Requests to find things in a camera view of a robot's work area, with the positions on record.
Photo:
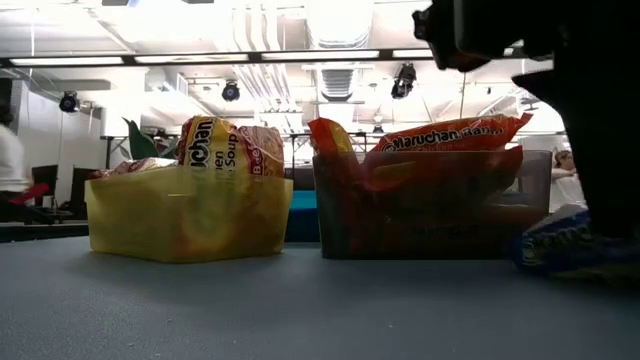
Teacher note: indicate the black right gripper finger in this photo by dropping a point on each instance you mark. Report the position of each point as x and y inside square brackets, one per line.
[585, 210]
[625, 210]

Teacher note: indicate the blue soy sauce ramen pack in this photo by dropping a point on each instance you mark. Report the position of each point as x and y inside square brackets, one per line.
[550, 245]

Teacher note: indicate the yellow ramen packets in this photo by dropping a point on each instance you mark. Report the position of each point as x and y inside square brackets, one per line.
[210, 145]

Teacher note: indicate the person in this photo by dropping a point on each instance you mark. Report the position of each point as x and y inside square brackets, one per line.
[567, 190]
[12, 160]

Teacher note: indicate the translucent grey plastic bin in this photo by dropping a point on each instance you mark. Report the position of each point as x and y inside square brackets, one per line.
[537, 185]

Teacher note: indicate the white cylinder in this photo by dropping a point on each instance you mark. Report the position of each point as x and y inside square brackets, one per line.
[542, 142]

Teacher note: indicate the black spotlight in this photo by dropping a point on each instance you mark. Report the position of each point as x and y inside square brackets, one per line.
[404, 80]
[69, 101]
[230, 91]

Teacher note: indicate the teal plastic bin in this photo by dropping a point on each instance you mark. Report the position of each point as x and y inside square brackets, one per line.
[302, 215]

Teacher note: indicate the dark grey rounded block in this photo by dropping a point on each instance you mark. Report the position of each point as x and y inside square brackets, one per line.
[304, 179]

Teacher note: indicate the black-framed light bar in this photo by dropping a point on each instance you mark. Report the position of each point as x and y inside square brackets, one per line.
[255, 56]

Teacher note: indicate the translucent yellow plastic bin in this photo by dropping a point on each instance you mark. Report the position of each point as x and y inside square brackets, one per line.
[150, 225]

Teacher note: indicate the green plant in white pot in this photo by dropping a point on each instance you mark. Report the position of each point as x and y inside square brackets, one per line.
[140, 145]

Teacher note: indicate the black monitor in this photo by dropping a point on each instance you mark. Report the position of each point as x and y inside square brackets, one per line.
[82, 190]
[45, 182]

